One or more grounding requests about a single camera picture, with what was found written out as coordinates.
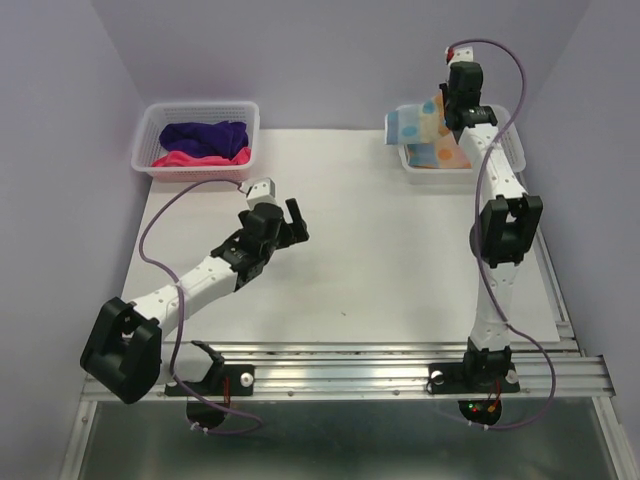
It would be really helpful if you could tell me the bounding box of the light blue dotted towel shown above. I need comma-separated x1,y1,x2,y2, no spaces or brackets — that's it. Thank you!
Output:
385,93,450,145

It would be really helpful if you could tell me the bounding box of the orange dotted towel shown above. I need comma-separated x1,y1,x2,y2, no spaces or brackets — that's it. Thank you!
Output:
404,135,471,170

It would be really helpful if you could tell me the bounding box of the purple towel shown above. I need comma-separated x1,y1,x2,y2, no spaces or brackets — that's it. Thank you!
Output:
159,121,249,159

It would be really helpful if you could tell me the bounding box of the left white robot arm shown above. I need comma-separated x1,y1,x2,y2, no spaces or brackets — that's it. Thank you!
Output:
80,198,309,404

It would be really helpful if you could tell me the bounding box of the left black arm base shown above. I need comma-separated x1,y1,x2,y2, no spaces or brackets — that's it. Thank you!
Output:
163,364,255,434

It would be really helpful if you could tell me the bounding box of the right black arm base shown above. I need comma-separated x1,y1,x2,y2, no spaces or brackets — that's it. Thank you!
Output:
426,362,521,429

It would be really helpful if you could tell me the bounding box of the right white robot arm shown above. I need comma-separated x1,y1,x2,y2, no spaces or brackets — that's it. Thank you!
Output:
441,60,543,390

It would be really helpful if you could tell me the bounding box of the right white plastic basket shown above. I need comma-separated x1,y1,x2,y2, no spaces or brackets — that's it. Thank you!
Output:
397,124,526,185

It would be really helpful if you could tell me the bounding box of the white plastic basket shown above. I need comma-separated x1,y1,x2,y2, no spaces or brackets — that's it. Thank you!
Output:
131,101,260,182
397,124,526,185

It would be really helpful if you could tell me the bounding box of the pink towel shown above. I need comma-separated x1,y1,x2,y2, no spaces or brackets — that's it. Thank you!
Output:
152,147,252,168

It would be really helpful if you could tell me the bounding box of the left white plastic basket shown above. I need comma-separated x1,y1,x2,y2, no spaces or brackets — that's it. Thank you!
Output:
131,101,260,182

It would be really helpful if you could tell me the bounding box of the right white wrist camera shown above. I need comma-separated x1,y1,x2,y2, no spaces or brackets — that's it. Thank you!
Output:
445,45,474,66

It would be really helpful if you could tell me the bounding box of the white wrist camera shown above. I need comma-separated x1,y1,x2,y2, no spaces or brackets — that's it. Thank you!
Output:
445,45,474,66
239,177,278,210

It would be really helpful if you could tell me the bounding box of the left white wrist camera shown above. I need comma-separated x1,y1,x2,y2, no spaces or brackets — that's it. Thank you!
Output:
239,177,278,210

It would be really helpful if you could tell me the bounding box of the aluminium mounting rail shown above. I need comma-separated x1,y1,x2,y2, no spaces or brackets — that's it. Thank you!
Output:
212,340,615,402

